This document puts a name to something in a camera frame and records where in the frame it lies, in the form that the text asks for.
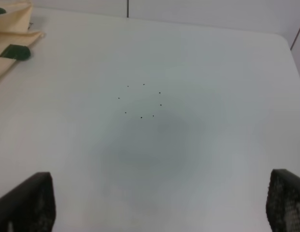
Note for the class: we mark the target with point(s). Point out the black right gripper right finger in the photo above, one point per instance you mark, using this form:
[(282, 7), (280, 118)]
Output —
[(283, 201)]

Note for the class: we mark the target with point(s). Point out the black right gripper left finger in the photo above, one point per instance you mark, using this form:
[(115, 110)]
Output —
[(30, 206)]

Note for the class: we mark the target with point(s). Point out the white linen bag green handles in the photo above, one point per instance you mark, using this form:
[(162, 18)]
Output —
[(16, 38)]

